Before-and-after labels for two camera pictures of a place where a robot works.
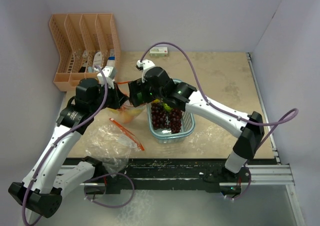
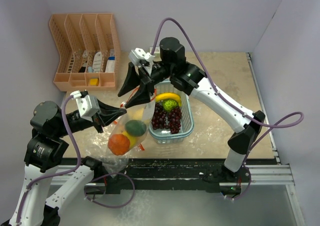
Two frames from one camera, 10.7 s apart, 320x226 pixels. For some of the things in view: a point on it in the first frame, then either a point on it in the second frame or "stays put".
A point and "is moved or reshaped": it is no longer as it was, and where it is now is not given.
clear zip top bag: (128, 113) is moved or reshaped
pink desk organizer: (86, 44) stays put
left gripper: (118, 98) to (107, 114)
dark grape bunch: (163, 119) stays put
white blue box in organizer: (111, 62) stays put
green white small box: (160, 51) stays put
